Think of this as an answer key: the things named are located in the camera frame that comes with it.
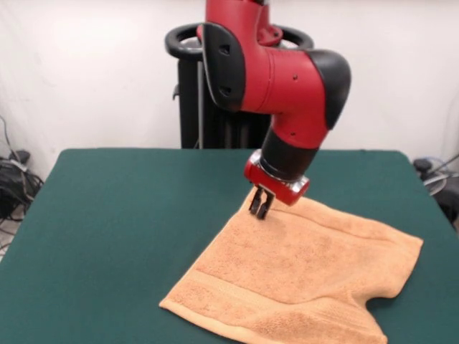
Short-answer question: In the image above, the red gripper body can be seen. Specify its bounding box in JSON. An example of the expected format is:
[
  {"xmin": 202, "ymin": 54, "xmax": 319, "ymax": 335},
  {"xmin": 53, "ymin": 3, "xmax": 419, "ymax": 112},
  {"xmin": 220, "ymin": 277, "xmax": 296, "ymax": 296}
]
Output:
[{"xmin": 243, "ymin": 150, "xmax": 311, "ymax": 208}]

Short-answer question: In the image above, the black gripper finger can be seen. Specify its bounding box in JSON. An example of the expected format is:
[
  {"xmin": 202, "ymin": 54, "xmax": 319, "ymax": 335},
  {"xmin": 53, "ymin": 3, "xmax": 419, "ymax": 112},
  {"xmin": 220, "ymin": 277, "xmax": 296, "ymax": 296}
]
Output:
[
  {"xmin": 248, "ymin": 186, "xmax": 266, "ymax": 216},
  {"xmin": 257, "ymin": 193, "xmax": 278, "ymax": 220}
]

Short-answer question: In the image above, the tan terry towel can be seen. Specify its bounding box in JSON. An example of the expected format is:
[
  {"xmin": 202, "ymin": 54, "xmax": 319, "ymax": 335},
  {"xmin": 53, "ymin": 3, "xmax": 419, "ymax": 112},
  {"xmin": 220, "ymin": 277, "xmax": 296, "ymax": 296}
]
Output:
[{"xmin": 158, "ymin": 196, "xmax": 425, "ymax": 344}]

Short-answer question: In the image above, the dark green table cloth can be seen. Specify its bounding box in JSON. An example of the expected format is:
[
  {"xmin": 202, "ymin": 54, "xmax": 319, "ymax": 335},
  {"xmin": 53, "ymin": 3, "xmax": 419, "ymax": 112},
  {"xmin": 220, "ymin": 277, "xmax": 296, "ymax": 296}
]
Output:
[{"xmin": 0, "ymin": 148, "xmax": 459, "ymax": 344}]

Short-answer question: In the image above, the black floor object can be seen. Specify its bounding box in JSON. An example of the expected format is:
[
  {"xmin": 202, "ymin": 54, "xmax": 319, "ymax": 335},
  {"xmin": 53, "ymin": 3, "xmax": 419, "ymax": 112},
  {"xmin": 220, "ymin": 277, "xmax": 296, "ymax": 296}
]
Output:
[{"xmin": 435, "ymin": 186, "xmax": 459, "ymax": 230}]

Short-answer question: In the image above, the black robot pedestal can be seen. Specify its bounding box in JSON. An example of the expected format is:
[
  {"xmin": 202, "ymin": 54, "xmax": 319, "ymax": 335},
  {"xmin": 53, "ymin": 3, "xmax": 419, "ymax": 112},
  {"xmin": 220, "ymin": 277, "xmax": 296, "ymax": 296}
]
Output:
[{"xmin": 164, "ymin": 23, "xmax": 315, "ymax": 150}]

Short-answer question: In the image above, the black cable bundle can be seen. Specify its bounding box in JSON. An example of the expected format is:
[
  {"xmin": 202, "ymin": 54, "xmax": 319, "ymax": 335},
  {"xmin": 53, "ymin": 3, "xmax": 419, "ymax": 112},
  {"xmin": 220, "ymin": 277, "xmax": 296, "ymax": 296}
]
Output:
[{"xmin": 0, "ymin": 114, "xmax": 46, "ymax": 223}]

